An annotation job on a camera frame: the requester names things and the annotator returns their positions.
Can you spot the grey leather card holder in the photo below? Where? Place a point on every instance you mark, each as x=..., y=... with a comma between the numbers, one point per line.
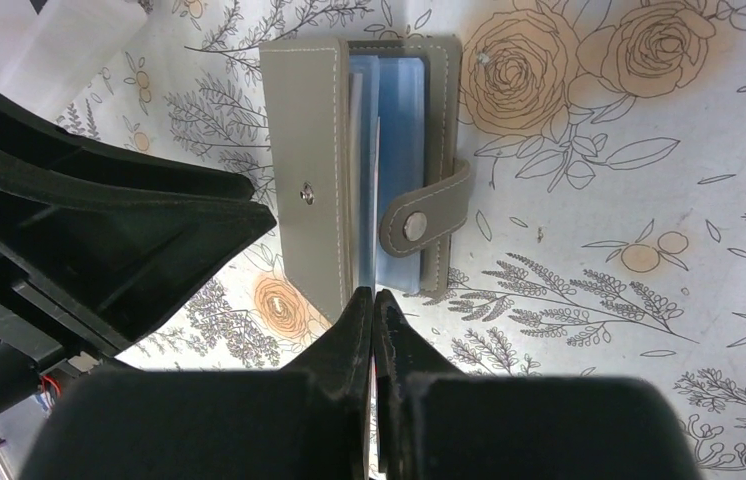
x=363, y=142

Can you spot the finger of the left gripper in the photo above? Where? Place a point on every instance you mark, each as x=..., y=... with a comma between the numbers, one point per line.
x=41, y=143

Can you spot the floral table mat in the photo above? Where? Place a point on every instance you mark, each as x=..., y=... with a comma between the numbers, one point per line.
x=606, y=233

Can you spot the white plastic card tray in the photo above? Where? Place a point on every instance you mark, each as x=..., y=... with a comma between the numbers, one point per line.
x=51, y=50

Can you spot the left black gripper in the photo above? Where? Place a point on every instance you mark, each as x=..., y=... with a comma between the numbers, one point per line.
x=89, y=268

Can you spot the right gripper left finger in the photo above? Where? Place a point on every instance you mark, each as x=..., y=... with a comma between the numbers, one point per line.
x=306, y=420

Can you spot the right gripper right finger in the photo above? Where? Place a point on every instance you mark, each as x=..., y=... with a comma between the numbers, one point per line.
x=437, y=422

